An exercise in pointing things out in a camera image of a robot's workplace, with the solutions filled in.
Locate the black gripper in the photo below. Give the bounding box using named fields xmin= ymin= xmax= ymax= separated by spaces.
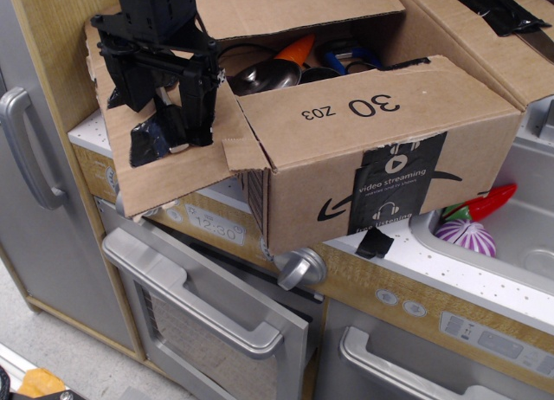
xmin=91 ymin=0 xmax=219 ymax=145

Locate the large cardboard amazon box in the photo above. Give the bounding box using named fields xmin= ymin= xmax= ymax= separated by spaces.
xmin=86 ymin=0 xmax=553 ymax=254

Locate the orange toy carrot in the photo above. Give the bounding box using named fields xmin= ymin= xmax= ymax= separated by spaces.
xmin=274 ymin=34 xmax=315 ymax=67

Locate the grey fridge door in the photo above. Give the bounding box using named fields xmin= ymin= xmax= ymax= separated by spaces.
xmin=1 ymin=0 xmax=140 ymax=356

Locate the silver right stove knob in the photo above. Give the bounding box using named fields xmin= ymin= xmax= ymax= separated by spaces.
xmin=274 ymin=248 xmax=327 ymax=291

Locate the grey oven door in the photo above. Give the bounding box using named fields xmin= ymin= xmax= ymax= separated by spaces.
xmin=101 ymin=226 xmax=325 ymax=400

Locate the toy kitchen stove unit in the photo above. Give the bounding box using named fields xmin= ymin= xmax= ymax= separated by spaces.
xmin=68 ymin=110 xmax=553 ymax=399

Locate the red toy chili pepper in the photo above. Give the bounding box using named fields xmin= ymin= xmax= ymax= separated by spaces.
xmin=441 ymin=184 xmax=518 ymax=222

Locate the grey dishwasher door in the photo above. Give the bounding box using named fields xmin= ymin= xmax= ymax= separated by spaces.
xmin=314 ymin=300 xmax=553 ymax=399

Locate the purple white toy onion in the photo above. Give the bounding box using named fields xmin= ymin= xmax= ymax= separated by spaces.
xmin=435 ymin=219 xmax=497 ymax=257

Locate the grey toy sink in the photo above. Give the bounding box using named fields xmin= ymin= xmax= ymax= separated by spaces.
xmin=409 ymin=96 xmax=553 ymax=294

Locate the silver fridge handle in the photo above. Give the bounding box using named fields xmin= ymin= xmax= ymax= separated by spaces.
xmin=1 ymin=87 xmax=68 ymax=210

